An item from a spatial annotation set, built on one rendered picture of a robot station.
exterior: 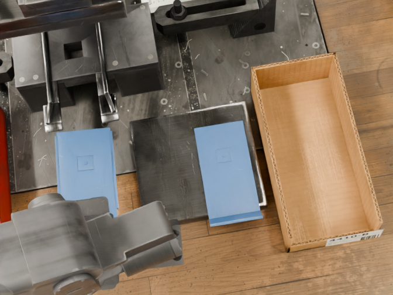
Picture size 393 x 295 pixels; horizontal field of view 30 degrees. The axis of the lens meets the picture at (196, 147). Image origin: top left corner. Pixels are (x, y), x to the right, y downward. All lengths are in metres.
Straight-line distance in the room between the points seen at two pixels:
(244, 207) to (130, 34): 0.29
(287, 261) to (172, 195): 0.18
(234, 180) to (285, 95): 0.16
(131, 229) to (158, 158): 0.35
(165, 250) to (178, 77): 0.44
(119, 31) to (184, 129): 0.17
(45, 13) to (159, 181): 0.29
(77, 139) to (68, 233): 0.35
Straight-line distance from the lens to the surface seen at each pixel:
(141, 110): 1.09
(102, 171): 0.95
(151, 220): 0.69
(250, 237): 1.01
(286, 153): 1.04
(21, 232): 0.64
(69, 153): 0.97
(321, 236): 1.01
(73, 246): 0.64
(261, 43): 1.13
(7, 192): 1.06
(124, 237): 0.69
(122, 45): 1.04
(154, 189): 1.01
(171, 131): 1.04
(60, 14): 0.90
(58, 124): 1.00
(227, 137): 1.03
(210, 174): 1.01
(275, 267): 1.00
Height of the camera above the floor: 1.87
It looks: 67 degrees down
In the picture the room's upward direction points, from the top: 9 degrees counter-clockwise
